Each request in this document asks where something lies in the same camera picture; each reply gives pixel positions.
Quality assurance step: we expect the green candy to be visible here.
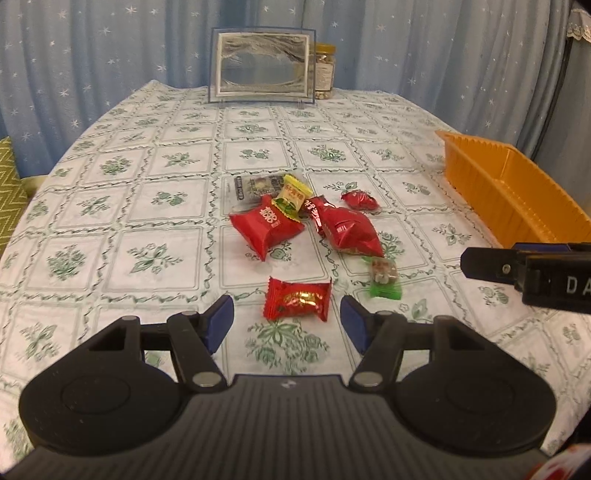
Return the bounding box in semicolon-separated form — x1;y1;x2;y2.
369;258;403;299

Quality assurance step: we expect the dark red long snack packet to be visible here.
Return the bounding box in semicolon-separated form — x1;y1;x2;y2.
302;196;334;238

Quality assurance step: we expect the red white printed cloth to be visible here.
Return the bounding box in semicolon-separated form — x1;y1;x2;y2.
526;445;591;480

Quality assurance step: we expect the beige sofa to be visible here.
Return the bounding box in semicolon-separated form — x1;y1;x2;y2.
17;174;49;197

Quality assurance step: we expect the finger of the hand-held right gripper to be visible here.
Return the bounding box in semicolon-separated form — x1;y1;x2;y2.
513;243;591;254
460;248;525;289

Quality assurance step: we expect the blue star curtain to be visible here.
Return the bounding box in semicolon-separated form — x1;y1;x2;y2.
0;0;591;183

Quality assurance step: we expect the grey clear snack packet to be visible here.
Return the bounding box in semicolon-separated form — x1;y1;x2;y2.
229;173;296;206

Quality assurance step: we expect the green zigzag cushion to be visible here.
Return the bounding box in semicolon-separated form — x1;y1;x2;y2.
0;136;31;252

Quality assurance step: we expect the sand art picture frame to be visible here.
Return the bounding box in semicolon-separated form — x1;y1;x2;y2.
206;27;318;106

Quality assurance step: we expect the yellow lid clear jar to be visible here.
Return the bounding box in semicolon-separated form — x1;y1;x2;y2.
314;42;334;100

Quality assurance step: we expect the white lace curtain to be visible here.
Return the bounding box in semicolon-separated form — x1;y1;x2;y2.
567;0;591;45

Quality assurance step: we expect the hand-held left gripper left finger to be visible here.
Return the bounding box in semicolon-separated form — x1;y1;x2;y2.
74;294;235;393

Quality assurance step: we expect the red gold print snack packet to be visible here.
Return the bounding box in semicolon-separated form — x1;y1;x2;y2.
264;276;333;322

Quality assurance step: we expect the orange plastic tray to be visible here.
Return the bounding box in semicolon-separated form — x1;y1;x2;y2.
435;129;591;250

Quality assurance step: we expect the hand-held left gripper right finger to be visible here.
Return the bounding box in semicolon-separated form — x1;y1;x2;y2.
340;295;502;392

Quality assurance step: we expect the yellow green snack packet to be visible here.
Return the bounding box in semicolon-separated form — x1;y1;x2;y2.
271;174;314;220

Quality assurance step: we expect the small red candy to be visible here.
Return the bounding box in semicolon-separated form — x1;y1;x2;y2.
341;189;379;212

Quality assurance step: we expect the large shiny red snack packet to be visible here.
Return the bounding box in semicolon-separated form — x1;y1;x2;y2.
321;206;385;258

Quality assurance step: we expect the red square snack packet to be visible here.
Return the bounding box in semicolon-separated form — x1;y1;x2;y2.
229;195;306;262

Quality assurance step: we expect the green floral tablecloth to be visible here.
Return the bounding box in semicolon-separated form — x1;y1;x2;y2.
0;80;591;462

